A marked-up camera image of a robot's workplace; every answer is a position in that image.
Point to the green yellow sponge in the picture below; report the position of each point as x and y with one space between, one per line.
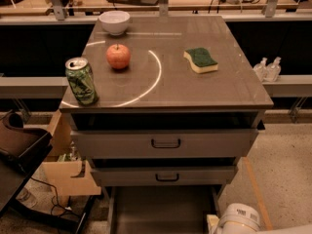
200 60

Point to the white ceramic bowl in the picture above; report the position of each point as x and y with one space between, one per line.
114 22

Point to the grey drawer cabinet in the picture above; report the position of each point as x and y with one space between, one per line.
160 80

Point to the grey drawer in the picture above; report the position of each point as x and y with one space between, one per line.
164 135
162 209
150 175

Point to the clear bottle right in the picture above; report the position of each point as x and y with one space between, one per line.
273 70

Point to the clear bottle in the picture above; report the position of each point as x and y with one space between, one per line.
260 69
273 70

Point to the grey top drawer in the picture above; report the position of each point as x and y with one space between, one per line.
164 135

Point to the grey middle drawer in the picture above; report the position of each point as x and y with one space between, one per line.
150 175

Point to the clear bottle left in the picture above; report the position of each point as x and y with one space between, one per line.
260 69

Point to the dark brown chair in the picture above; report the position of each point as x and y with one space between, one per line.
22 150

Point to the red apple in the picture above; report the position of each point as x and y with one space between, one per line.
118 56

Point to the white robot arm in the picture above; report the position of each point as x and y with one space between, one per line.
243 219

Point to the green soda can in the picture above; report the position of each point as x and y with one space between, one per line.
80 78

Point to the grey bottom drawer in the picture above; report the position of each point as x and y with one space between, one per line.
162 209

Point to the padded gripper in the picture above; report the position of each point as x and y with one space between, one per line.
225 223

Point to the cardboard box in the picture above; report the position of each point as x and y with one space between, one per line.
71 178

